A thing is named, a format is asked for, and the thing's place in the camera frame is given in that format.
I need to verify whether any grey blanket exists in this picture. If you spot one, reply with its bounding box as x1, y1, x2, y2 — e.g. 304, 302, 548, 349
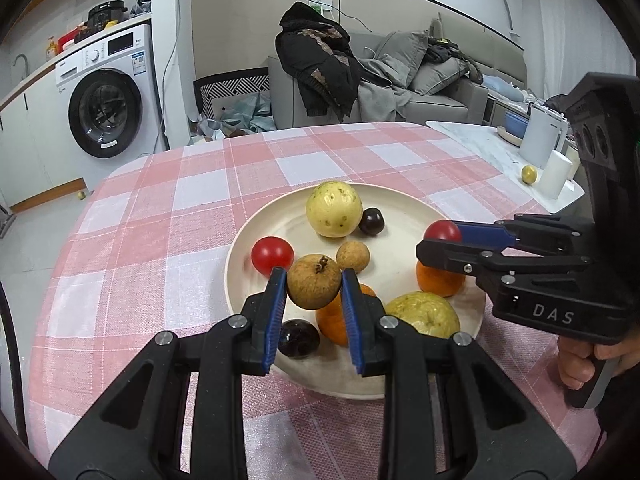
354, 56, 427, 122

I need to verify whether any black jacket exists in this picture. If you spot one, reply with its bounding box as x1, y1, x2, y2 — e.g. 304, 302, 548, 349
275, 1, 362, 124

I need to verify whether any person's right hand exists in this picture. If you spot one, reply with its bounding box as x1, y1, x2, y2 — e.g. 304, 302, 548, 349
556, 329, 640, 392

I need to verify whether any cream round plate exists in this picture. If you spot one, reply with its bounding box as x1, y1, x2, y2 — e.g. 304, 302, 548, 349
224, 183, 487, 401

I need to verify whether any dark purple plum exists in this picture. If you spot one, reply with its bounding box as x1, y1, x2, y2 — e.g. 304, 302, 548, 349
358, 207, 386, 236
278, 319, 321, 360

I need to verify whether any white kitchen cabinet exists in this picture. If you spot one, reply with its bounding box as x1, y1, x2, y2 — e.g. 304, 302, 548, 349
0, 59, 87, 207

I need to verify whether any white cup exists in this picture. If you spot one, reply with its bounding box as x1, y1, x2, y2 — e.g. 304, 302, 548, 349
540, 150, 574, 199

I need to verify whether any dark clothes pile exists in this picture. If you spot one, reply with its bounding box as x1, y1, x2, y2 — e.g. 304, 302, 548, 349
425, 41, 484, 84

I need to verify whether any black pressure cooker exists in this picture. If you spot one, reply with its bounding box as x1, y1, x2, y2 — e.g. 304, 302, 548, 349
87, 0, 130, 30

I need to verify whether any grey sofa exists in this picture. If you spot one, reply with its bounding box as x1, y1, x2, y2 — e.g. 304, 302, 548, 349
267, 14, 529, 132

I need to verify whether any wrinkled yellow passion fruit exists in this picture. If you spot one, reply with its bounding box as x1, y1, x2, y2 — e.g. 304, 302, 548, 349
384, 291, 461, 339

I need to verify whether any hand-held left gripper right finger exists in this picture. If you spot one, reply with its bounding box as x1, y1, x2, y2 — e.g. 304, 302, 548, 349
341, 270, 577, 480

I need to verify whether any orange mandarin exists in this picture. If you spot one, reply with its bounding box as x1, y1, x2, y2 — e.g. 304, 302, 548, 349
315, 283, 377, 348
416, 260, 464, 298

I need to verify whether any red cherry tomato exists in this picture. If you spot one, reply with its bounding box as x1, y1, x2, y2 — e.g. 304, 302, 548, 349
424, 220, 463, 243
251, 236, 295, 277

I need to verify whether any black patterned basket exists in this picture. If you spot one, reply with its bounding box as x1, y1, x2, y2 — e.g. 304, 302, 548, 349
192, 67, 271, 117

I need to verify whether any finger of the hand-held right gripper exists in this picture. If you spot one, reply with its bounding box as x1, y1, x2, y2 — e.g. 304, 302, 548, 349
416, 239, 597, 292
452, 214, 597, 257

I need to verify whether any red box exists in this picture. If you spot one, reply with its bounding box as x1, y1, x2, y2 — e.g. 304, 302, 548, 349
56, 27, 87, 54

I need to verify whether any brown longan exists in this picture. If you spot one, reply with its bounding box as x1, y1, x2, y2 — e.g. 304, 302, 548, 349
286, 254, 343, 311
335, 240, 371, 273

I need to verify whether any smooth yellow passion fruit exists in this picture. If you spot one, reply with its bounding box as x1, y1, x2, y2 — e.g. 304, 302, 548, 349
305, 181, 364, 239

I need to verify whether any white electric kettle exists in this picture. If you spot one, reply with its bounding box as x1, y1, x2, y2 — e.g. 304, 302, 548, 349
518, 104, 569, 169

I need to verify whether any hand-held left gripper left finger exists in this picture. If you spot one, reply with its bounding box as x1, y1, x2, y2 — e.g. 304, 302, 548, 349
48, 267, 289, 480

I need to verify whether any white washing machine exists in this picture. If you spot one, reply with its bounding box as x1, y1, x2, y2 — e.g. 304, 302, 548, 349
54, 22, 169, 161

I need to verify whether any pink checked tablecloth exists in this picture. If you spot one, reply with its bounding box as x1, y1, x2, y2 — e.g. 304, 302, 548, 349
27, 121, 608, 480

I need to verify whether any grey cushion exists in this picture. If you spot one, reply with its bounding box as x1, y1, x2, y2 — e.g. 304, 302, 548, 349
407, 56, 469, 96
374, 31, 430, 86

